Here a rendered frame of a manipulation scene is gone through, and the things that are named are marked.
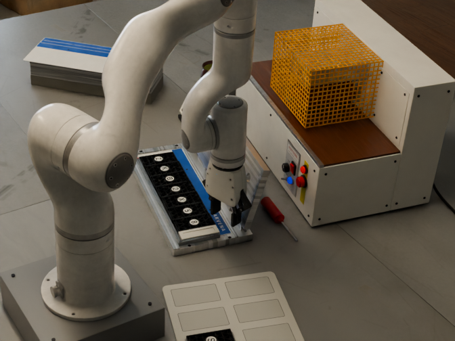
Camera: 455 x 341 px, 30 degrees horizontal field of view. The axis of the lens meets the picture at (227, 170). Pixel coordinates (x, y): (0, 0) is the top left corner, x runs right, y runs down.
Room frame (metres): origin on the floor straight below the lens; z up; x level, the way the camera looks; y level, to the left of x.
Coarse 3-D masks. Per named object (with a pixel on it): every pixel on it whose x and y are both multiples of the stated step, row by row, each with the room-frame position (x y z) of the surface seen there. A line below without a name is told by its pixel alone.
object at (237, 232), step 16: (176, 144) 2.03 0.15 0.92; (192, 160) 1.95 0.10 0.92; (144, 192) 1.80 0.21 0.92; (224, 208) 1.74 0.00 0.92; (160, 224) 1.66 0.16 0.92; (240, 224) 1.66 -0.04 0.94; (176, 240) 1.60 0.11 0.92; (208, 240) 1.61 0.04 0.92; (224, 240) 1.62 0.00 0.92; (240, 240) 1.63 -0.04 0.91
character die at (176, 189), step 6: (162, 186) 1.81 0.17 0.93; (168, 186) 1.81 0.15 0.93; (174, 186) 1.81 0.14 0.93; (180, 186) 1.81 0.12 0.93; (186, 186) 1.82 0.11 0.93; (192, 186) 1.82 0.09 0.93; (156, 192) 1.79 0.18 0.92; (162, 192) 1.78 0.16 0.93; (168, 192) 1.79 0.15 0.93; (174, 192) 1.78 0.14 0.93; (180, 192) 1.79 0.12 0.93; (186, 192) 1.79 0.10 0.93
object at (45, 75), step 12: (108, 48) 2.43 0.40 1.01; (36, 72) 2.35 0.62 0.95; (48, 72) 2.35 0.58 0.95; (60, 72) 2.34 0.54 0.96; (72, 72) 2.33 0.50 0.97; (84, 72) 2.32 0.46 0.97; (96, 72) 2.32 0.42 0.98; (36, 84) 2.35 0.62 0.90; (48, 84) 2.35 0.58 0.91; (60, 84) 2.34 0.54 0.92; (72, 84) 2.33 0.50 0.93; (84, 84) 2.32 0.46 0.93; (96, 84) 2.32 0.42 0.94; (156, 84) 2.34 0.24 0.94
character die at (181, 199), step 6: (192, 192) 1.79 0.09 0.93; (162, 198) 1.76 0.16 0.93; (168, 198) 1.76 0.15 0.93; (174, 198) 1.76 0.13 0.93; (180, 198) 1.76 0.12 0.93; (186, 198) 1.76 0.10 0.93; (192, 198) 1.76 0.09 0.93; (198, 198) 1.76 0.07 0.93; (162, 204) 1.74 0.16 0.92; (168, 204) 1.73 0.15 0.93; (174, 204) 1.73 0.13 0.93; (180, 204) 1.74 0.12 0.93; (186, 204) 1.73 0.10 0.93
